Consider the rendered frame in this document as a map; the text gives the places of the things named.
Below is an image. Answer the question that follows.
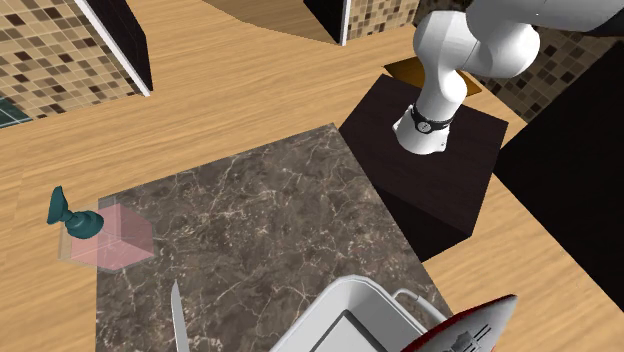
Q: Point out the large black cabinet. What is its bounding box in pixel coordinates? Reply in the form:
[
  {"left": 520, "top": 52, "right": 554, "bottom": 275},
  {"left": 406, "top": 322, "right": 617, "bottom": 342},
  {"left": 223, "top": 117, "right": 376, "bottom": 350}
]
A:
[{"left": 493, "top": 41, "right": 624, "bottom": 313}]

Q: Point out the dark panel with white edge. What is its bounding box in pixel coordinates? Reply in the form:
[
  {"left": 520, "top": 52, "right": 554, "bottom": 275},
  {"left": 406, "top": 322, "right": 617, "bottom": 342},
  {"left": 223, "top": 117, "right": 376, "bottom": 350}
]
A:
[{"left": 303, "top": 0, "right": 353, "bottom": 48}]

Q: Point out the dark cabinet with white edge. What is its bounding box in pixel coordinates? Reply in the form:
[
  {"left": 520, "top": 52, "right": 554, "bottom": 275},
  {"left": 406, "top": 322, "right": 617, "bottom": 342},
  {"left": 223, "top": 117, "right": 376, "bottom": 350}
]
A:
[{"left": 75, "top": 0, "right": 154, "bottom": 98}]

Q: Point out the white rectangular tray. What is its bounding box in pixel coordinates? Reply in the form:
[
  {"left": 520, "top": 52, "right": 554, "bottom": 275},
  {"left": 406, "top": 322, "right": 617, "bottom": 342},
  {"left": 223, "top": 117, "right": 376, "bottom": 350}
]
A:
[{"left": 268, "top": 274, "right": 448, "bottom": 352}]

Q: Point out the teal vase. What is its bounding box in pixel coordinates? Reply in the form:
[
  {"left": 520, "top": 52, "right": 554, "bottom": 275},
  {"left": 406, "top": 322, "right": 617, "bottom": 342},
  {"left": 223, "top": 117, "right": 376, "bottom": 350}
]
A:
[{"left": 46, "top": 185, "right": 105, "bottom": 241}]

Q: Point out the red and silver iron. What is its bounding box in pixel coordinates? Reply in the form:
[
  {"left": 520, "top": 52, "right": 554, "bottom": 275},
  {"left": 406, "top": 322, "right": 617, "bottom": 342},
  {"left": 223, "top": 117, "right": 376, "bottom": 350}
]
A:
[{"left": 399, "top": 293, "right": 519, "bottom": 352}]

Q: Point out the dark robot stand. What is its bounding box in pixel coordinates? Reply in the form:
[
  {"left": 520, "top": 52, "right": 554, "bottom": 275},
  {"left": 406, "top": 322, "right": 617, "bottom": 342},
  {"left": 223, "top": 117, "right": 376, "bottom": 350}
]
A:
[{"left": 338, "top": 73, "right": 510, "bottom": 263}]

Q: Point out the silver knife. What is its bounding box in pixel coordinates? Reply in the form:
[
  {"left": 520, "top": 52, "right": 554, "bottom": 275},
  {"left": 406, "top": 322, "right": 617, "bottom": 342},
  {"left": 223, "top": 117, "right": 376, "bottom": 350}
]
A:
[{"left": 170, "top": 279, "right": 191, "bottom": 352}]

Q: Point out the translucent pink box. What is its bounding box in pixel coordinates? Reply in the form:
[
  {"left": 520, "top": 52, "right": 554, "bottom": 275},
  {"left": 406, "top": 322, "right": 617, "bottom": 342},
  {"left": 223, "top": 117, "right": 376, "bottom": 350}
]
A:
[{"left": 57, "top": 197, "right": 156, "bottom": 273}]

